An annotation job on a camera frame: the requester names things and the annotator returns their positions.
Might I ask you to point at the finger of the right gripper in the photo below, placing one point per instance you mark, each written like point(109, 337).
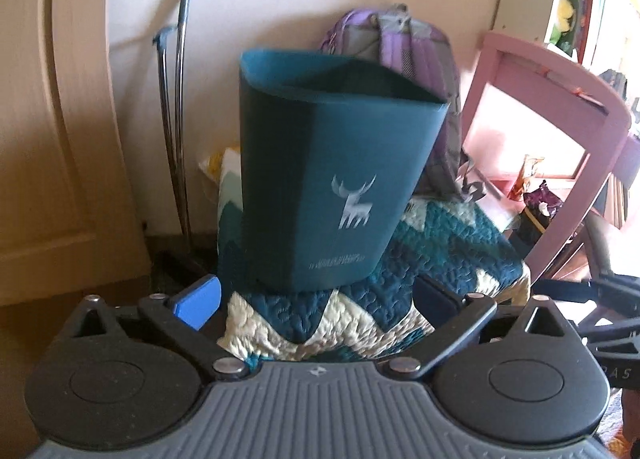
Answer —
point(565, 291)

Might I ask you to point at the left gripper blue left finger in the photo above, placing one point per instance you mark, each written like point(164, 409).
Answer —
point(177, 321)

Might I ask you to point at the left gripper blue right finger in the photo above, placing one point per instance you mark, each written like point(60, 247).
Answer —
point(458, 322)

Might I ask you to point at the teal deer trash bin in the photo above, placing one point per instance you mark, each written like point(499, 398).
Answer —
point(332, 148)

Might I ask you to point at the teal white zigzag quilt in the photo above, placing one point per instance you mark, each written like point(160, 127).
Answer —
point(455, 244)

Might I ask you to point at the beige wooden door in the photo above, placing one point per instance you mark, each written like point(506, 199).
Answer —
point(67, 212)

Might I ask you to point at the pink wooden chair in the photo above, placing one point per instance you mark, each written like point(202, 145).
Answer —
point(525, 99)

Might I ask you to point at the chrome pole stand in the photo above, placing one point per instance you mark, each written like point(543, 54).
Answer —
point(178, 263)

